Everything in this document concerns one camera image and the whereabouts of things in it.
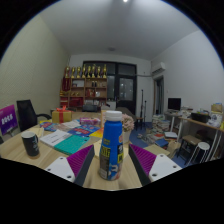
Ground wooden shelf unit with trophies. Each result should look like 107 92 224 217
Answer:
59 64 109 109

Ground white round stool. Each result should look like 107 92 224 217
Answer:
186 141 211 167

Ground stack of books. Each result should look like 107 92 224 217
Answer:
151 114 172 134

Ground orange yellow book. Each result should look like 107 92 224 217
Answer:
89 127 105 139

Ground yellow gift box red ribbon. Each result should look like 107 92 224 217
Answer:
51 105 73 124

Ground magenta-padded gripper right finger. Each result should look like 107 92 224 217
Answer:
128 143 183 187

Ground teal book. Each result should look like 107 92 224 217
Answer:
53 134 91 156

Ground colourful magazine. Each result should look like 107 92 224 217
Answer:
39 121 68 133

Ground brown wooden stool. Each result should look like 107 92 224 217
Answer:
176 134 203 161

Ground black computer monitor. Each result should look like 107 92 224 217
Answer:
167 97 182 112

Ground blue colourful book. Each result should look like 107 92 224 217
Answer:
67 124 101 138

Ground wooden side desk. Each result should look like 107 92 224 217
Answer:
164 111 224 161

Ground pink flowers in white pot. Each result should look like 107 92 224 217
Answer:
121 113 135 144

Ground black tripod stand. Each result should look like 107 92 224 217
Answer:
139 89 148 131

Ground purple sign board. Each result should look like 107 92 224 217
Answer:
0 104 19 136

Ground white wall air conditioner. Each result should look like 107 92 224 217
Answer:
151 61 167 75

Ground black office chair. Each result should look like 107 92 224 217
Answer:
16 99 53 132

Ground blue drink bottle white cap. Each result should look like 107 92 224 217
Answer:
98 110 125 182

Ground pink box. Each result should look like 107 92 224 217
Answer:
79 116 102 126

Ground dark glass door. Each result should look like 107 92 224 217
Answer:
82 60 138 116

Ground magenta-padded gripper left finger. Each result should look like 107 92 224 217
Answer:
44 144 96 187

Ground black mug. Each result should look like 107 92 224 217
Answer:
20 131 41 158

